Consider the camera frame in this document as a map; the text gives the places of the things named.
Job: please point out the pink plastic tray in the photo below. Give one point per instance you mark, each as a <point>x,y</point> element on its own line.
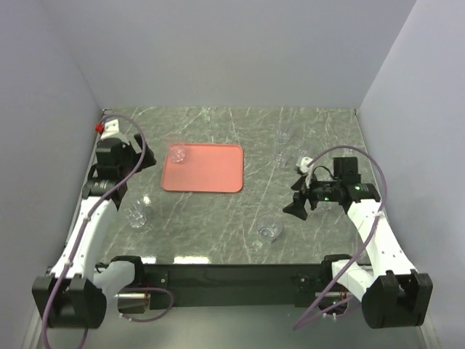
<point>207,168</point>

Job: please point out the aluminium rail left edge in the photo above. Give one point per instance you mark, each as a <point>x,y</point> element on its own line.
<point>78,203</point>

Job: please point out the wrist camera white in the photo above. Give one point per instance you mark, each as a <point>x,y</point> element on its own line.
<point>304,167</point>
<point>110,129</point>

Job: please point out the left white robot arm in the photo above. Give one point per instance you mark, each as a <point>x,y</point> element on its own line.
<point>70,296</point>

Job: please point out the clear round glass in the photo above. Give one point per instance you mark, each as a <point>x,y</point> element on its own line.
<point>269,227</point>

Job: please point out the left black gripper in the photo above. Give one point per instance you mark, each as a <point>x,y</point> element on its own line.
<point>147,159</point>

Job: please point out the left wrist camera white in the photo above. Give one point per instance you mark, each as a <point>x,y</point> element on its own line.
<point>110,129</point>

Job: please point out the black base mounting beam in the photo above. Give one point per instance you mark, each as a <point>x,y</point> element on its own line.
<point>209,285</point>

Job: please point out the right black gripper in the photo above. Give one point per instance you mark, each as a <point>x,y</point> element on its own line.
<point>296,208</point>

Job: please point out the clear faceted glass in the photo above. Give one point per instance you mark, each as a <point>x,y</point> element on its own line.
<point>135,214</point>
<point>176,151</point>

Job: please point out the aluminium frame rail front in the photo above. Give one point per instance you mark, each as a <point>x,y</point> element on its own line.
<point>112,278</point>

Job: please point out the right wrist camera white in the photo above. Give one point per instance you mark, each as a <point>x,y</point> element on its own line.
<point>304,167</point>

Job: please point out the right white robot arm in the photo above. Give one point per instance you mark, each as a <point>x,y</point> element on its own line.
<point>393,294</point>

